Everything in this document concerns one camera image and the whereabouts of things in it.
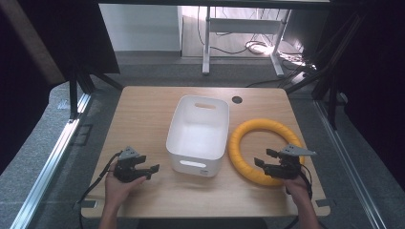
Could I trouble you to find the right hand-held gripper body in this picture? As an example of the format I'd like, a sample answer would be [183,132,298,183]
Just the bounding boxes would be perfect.
[263,143,318,180]

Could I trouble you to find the aluminium floor rail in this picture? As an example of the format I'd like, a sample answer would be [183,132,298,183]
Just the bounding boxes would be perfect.
[312,99,388,229]
[9,93,93,229]

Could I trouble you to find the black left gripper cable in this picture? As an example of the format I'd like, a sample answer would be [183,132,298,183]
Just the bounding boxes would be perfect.
[76,151,124,229]

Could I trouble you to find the yellow ring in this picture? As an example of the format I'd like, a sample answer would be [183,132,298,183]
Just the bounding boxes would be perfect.
[227,118,306,188]

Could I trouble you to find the grey tape piece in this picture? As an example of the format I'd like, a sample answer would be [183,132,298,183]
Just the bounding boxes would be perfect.
[80,199,97,210]

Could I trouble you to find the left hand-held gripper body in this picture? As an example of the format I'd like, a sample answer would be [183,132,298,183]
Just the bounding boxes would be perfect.
[113,145,151,184]

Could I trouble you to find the black metal stand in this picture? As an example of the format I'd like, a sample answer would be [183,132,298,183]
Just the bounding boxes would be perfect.
[68,62,125,121]
[284,12,368,131]

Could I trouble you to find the white metal desk frame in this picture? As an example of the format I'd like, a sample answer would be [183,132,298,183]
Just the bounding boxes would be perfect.
[202,6,292,77]

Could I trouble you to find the white plastic bin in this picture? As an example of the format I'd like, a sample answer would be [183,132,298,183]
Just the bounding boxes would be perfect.
[165,94,231,178]

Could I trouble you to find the person's left hand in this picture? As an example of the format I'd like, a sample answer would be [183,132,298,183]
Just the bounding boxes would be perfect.
[104,161,148,212]

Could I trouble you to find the person's right hand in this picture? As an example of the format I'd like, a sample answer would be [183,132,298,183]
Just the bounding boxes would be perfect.
[282,174,312,208]

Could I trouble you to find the dark floor plate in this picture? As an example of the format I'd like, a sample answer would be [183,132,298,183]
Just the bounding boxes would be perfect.
[74,123,94,147]

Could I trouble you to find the black curtain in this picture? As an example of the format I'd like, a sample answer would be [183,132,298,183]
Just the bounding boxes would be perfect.
[0,0,121,175]
[328,0,405,193]

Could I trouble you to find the tangle of floor cables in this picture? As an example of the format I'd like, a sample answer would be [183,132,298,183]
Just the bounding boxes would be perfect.
[244,37,318,72]

